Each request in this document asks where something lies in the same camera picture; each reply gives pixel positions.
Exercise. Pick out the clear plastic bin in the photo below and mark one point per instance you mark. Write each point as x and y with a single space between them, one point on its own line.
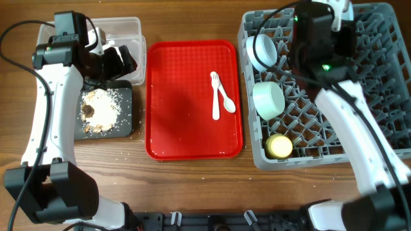
128 41

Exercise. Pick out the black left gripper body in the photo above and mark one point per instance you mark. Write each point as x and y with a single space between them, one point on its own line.
107 67

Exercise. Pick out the light blue bowl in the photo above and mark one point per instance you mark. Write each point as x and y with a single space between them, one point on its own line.
265 50

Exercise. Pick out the white plastic fork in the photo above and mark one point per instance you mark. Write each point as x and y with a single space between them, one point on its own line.
215 82

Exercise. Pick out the red serving tray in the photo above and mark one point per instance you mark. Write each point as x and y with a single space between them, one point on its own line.
179 101

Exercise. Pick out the yellow plastic cup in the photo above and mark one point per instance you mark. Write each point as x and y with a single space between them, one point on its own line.
278 146

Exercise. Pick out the mint green bowl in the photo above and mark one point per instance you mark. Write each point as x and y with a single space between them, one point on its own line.
268 99

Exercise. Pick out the food scraps and rice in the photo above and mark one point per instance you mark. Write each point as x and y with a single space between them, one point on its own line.
100 110

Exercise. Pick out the white plastic spoon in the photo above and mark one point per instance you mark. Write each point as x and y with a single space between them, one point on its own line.
227 102

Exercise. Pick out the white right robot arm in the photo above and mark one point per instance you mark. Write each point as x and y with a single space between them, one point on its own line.
322 44

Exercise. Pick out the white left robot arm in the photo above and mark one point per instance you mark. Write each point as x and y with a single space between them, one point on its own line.
48 186

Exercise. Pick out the black plastic tray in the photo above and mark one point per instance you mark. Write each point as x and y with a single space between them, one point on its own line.
124 128

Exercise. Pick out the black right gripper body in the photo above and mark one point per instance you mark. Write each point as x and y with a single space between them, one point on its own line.
343 43

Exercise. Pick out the grey dishwasher rack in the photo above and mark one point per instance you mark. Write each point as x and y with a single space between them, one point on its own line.
381 62

